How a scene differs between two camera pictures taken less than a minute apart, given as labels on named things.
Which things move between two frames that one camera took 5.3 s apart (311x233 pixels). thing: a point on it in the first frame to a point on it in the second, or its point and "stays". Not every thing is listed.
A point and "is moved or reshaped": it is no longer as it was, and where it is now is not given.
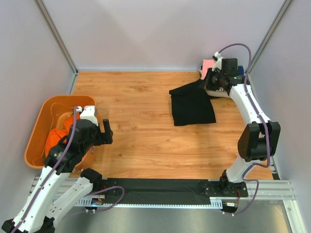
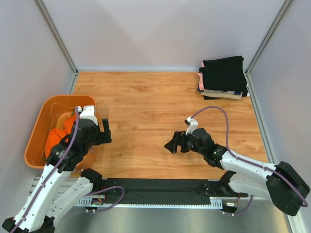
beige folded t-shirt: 217,93 stays
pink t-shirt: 207,63 to 201,86
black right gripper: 208,74 to 179,139
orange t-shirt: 56,135 stays
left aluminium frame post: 59,40 stays
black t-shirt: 191,105 is moved or reshaped
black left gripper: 106,137 stays
